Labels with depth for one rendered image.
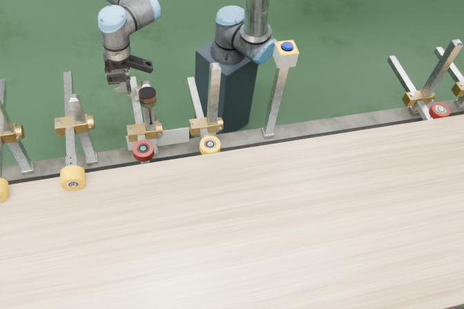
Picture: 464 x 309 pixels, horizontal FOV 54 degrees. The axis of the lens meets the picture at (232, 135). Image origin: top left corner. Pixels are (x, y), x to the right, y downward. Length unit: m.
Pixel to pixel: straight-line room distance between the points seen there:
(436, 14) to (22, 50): 3.25
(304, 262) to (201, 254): 0.33
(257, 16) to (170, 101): 1.16
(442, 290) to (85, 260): 1.15
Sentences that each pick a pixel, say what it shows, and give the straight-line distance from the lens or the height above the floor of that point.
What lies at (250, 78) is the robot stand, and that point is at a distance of 2.62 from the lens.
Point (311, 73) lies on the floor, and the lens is 3.38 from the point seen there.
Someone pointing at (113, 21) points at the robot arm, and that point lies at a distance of 1.52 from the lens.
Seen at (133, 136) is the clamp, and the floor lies 0.86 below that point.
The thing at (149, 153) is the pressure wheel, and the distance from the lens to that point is 1.73.
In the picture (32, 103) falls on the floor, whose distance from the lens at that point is 3.22.
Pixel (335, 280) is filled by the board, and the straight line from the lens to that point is 1.58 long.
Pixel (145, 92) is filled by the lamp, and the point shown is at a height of 1.13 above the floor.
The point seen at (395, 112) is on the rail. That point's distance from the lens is 2.33.
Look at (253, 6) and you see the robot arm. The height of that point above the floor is 1.07.
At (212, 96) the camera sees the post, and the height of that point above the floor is 1.03.
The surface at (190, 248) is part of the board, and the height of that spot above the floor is 0.90.
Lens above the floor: 2.33
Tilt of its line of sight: 53 degrees down
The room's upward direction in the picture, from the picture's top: 7 degrees clockwise
